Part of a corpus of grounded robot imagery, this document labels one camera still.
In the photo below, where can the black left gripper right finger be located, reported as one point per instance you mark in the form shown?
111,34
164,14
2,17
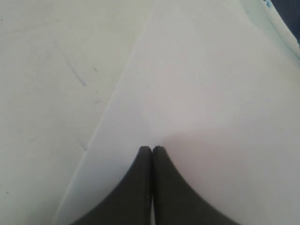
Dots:
175,202

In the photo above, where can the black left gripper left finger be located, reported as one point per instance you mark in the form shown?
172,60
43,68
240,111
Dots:
130,201

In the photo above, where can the white paper sheet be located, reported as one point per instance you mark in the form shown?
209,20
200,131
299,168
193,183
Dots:
222,95

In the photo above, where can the white square paint dish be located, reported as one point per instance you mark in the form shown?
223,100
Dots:
282,15

